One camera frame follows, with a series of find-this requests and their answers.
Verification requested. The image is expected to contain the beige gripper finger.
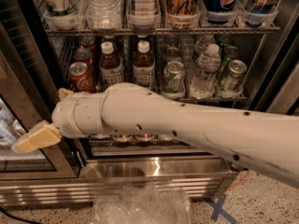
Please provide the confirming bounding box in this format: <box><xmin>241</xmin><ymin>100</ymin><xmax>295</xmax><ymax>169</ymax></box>
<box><xmin>11</xmin><ymin>120</ymin><xmax>62</xmax><ymax>154</ymax></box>
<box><xmin>58</xmin><ymin>88</ymin><xmax>74</xmax><ymax>101</ymax></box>

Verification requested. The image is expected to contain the orange cable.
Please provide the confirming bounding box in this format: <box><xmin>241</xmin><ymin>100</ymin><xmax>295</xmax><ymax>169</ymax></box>
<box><xmin>227</xmin><ymin>169</ymin><xmax>252</xmax><ymax>192</ymax></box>

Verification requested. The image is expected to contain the green ginger ale can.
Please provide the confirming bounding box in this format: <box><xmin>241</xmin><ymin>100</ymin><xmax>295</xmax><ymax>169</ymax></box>
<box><xmin>219</xmin><ymin>60</ymin><xmax>247</xmax><ymax>91</ymax></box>
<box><xmin>218</xmin><ymin>46</ymin><xmax>240</xmax><ymax>76</ymax></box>

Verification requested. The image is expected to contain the top shelf water bottle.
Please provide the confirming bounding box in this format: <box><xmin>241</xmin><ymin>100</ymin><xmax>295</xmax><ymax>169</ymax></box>
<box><xmin>86</xmin><ymin>0</ymin><xmax>121</xmax><ymax>30</ymax></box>

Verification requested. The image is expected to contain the green white soda can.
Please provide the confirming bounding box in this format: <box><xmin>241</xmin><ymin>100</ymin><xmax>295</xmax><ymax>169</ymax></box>
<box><xmin>164</xmin><ymin>47</ymin><xmax>181</xmax><ymax>63</ymax></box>
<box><xmin>164</xmin><ymin>61</ymin><xmax>185</xmax><ymax>93</ymax></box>

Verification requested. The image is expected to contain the stainless steel fridge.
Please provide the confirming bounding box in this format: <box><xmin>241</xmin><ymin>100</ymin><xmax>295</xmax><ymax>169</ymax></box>
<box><xmin>0</xmin><ymin>0</ymin><xmax>299</xmax><ymax>207</ymax></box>

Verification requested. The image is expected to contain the front green white soda can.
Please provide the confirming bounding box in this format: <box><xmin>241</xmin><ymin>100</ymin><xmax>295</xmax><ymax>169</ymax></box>
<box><xmin>164</xmin><ymin>61</ymin><xmax>185</xmax><ymax>93</ymax></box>

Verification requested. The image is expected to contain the front green ginger ale can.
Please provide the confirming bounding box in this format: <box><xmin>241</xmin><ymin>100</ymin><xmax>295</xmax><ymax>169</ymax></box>
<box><xmin>219</xmin><ymin>60</ymin><xmax>247</xmax><ymax>91</ymax></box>

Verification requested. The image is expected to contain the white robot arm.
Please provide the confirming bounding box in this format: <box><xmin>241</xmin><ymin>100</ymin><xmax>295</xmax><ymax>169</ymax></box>
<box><xmin>12</xmin><ymin>83</ymin><xmax>299</xmax><ymax>189</ymax></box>

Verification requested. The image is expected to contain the red coke can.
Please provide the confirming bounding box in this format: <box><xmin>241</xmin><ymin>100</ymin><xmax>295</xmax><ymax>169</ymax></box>
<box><xmin>68</xmin><ymin>62</ymin><xmax>96</xmax><ymax>93</ymax></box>
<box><xmin>74</xmin><ymin>48</ymin><xmax>93</xmax><ymax>65</ymax></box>
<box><xmin>79</xmin><ymin>36</ymin><xmax>96</xmax><ymax>51</ymax></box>

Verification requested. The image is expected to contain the black cable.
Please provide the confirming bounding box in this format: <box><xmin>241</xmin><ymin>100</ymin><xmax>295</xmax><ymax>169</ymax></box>
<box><xmin>0</xmin><ymin>206</ymin><xmax>41</xmax><ymax>224</ymax></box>

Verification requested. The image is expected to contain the clear plastic bag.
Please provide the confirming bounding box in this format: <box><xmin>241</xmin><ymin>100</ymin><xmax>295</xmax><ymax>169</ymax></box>
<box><xmin>91</xmin><ymin>184</ymin><xmax>191</xmax><ymax>224</ymax></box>

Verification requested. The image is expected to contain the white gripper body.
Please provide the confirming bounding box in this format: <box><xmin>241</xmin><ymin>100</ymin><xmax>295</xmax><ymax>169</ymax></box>
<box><xmin>52</xmin><ymin>92</ymin><xmax>104</xmax><ymax>138</ymax></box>

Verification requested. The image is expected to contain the right brown tea bottle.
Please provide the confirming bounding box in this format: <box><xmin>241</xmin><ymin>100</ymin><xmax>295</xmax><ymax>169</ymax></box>
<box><xmin>133</xmin><ymin>40</ymin><xmax>155</xmax><ymax>91</ymax></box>

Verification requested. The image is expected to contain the front clear water bottle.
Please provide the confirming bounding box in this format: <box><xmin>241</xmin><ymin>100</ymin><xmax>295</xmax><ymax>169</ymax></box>
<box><xmin>190</xmin><ymin>44</ymin><xmax>221</xmax><ymax>99</ymax></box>

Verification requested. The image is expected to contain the glass fridge door left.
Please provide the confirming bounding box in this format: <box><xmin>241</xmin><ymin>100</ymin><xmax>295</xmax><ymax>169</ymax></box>
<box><xmin>0</xmin><ymin>23</ymin><xmax>78</xmax><ymax>181</ymax></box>

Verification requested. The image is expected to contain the left brown tea bottle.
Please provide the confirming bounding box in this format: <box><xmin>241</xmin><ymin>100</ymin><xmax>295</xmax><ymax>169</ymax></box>
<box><xmin>99</xmin><ymin>41</ymin><xmax>124</xmax><ymax>89</ymax></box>

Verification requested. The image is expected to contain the brown tea bottle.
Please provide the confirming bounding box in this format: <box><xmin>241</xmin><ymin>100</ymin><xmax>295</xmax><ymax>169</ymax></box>
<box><xmin>99</xmin><ymin>41</ymin><xmax>124</xmax><ymax>89</ymax></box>
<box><xmin>133</xmin><ymin>40</ymin><xmax>155</xmax><ymax>91</ymax></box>

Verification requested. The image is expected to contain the blue tape cross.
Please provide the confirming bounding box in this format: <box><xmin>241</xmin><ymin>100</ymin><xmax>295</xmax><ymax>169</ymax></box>
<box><xmin>204</xmin><ymin>194</ymin><xmax>238</xmax><ymax>224</ymax></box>

